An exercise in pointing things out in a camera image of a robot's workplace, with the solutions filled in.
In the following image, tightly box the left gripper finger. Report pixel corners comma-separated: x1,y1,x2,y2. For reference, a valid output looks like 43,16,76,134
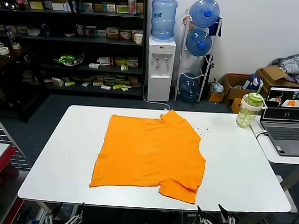
45,200,64,224
63,200,86,224

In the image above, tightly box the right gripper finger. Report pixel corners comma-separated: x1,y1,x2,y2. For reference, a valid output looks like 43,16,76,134
217,204,238,224
195,205,219,224

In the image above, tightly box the orange t-shirt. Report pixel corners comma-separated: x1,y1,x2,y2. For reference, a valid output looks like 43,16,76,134
87,104,210,205

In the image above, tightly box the grey pile of clothes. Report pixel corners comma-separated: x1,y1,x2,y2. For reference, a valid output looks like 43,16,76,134
270,53,299,84

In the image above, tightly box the white power adapter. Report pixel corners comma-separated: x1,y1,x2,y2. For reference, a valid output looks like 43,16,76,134
182,211,197,224

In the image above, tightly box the small white side table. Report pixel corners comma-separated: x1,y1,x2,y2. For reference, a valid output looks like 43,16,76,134
245,121,299,193

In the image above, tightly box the green lidded water bottle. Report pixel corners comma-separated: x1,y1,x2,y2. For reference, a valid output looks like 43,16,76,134
234,83,270,130

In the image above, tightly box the grey laptop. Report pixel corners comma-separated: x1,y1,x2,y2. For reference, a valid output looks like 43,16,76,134
257,85,299,158

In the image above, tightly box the small yellow box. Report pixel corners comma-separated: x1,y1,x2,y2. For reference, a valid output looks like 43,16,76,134
207,91,226,103
230,96,244,114

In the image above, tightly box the open brown cardboard box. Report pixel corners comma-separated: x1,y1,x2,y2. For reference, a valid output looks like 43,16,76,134
220,72,259,107

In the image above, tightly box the grey plastic bag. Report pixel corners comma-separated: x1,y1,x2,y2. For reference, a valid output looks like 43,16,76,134
209,79,225,94

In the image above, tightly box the white metal jug rack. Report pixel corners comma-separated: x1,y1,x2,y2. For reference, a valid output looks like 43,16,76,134
174,8,223,104

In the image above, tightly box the blue white bag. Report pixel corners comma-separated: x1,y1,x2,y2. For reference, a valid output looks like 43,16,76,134
243,72,265,91

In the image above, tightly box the white water dispenser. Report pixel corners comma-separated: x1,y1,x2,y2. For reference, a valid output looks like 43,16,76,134
144,36,177,103

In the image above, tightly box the cardboard box with raised flap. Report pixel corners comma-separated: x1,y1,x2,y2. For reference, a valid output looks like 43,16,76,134
254,64,299,89

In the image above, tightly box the bowl of green fruit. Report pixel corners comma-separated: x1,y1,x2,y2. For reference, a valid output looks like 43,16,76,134
52,50,85,68

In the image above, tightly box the white red medicine box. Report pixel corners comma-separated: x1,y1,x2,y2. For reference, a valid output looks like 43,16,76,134
96,56,114,66

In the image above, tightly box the white green medicine box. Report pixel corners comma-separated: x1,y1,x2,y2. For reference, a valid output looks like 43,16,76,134
126,56,140,68

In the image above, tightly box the dark brown table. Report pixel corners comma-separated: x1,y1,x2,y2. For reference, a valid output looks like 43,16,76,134
0,43,53,125

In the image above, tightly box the white tape roll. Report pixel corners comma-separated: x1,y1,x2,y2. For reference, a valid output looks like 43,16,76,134
0,42,11,58

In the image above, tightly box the black shelving unit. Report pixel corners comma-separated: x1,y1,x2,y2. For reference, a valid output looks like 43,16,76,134
0,0,149,100

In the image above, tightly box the beige medicine box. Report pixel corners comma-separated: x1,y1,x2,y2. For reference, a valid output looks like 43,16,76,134
105,27,120,39

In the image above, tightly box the clear plastic bottle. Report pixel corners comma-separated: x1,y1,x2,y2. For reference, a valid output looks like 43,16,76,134
6,29,18,46

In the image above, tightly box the white orange medicine box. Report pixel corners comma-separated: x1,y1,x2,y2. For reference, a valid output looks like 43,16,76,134
119,28,132,40

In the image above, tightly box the dark blue bottle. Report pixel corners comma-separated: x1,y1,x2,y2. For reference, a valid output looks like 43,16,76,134
40,22,50,38

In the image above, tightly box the blue water jug with label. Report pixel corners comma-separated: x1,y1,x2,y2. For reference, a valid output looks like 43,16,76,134
149,0,178,42

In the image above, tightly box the wide yellow box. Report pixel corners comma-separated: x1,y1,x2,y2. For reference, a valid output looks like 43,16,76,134
28,0,44,10

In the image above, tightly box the pink green printed box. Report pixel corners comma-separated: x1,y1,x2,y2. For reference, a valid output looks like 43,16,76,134
127,0,137,14

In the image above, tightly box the shiny glass bowl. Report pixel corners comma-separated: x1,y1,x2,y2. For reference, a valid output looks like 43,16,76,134
2,0,19,10

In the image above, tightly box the white laptop cable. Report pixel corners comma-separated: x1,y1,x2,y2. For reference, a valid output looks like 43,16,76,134
254,130,268,140

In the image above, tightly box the white dispenser power cable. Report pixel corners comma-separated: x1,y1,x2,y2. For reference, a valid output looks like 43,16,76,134
141,73,173,110

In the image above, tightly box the tan cloth strap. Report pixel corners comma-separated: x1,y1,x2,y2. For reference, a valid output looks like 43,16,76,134
181,14,196,28

